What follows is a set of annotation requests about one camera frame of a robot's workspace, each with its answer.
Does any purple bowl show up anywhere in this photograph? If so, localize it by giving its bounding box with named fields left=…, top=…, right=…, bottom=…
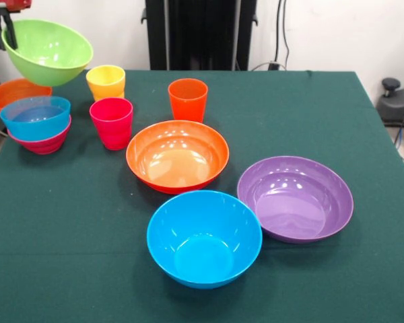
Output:
left=236, top=155, right=355, bottom=244

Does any small blue bowl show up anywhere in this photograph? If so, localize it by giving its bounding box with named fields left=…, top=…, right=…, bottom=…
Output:
left=0, top=96, right=71, bottom=141

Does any orange cup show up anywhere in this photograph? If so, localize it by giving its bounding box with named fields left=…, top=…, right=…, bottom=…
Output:
left=168, top=78, right=209, bottom=124

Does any large orange bowl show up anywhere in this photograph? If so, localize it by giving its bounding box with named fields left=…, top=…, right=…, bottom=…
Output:
left=125, top=120, right=230, bottom=194

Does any pink cup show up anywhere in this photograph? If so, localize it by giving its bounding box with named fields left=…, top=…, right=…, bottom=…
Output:
left=89, top=97, right=134, bottom=151

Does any small orange bowl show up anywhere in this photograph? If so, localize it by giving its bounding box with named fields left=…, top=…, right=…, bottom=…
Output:
left=0, top=78, right=53, bottom=114

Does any pink bowl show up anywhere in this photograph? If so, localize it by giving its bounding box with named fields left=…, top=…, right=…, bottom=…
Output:
left=7, top=116, right=72, bottom=155

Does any yellow cup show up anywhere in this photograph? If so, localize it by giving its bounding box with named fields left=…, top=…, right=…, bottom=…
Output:
left=86, top=65, right=127, bottom=102

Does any green bowl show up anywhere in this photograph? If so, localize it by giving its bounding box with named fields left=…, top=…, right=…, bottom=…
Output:
left=1, top=19, right=94, bottom=87

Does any black wall cable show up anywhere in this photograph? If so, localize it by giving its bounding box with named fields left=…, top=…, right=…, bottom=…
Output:
left=274, top=0, right=290, bottom=70

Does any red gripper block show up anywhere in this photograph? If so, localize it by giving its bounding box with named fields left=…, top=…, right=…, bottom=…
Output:
left=0, top=0, right=32, bottom=51

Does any large blue bowl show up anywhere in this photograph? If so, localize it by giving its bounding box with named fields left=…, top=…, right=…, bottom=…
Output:
left=146, top=190, right=263, bottom=289

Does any dark green tablecloth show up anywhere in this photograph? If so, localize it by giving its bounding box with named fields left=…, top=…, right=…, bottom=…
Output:
left=0, top=69, right=404, bottom=323

